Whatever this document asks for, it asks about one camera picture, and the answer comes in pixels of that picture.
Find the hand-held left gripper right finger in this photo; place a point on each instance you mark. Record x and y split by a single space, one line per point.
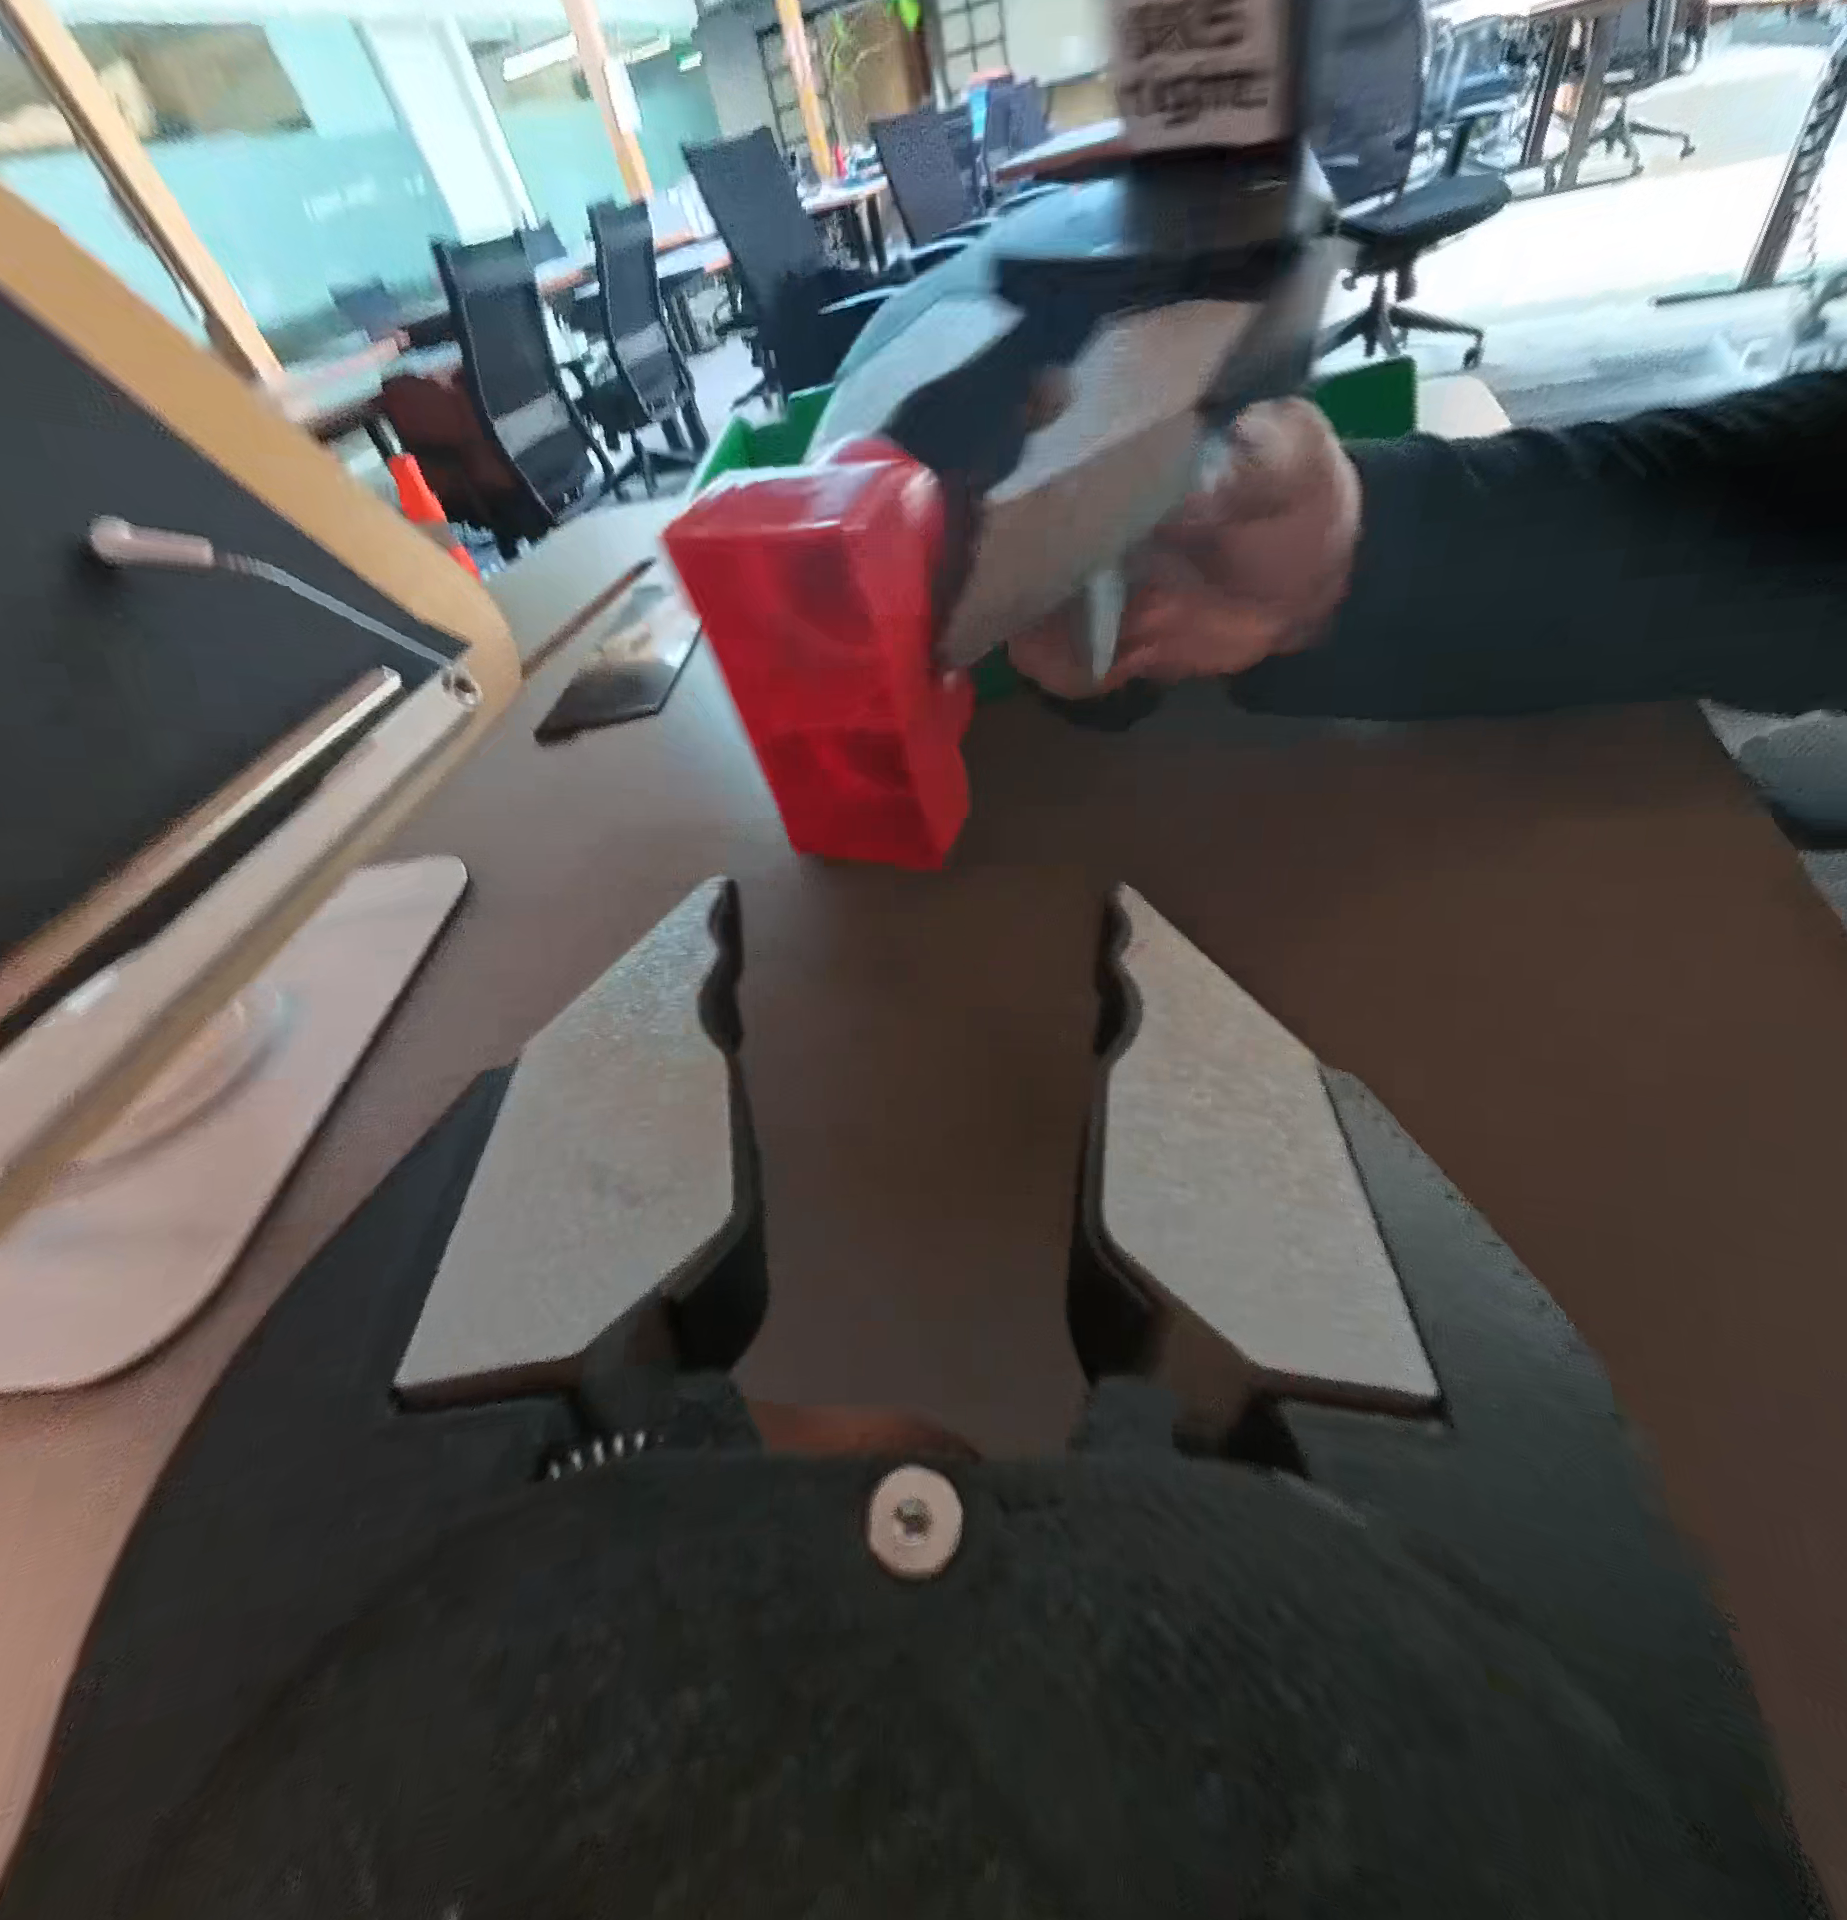
1254 1215

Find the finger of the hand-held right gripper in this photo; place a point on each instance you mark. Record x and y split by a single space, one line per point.
1074 495
924 360

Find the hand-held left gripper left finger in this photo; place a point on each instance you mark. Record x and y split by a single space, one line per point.
578 1201

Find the stack of green bins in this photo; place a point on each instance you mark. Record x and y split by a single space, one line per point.
750 450

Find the red translucent box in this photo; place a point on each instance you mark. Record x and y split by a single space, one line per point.
818 644

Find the person's right forearm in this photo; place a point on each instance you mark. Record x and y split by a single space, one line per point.
1613 555

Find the black office chair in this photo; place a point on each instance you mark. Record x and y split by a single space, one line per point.
518 390
638 331
1403 194
758 224

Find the black flat plate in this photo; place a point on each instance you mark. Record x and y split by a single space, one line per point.
608 703

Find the silver clamp bar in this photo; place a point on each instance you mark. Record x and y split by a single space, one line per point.
262 840

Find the orange traffic cone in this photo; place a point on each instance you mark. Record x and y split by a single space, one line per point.
418 503

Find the black board with wooden edge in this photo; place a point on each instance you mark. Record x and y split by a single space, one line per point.
112 674

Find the dark grey seat chair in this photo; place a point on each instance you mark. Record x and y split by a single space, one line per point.
1823 781

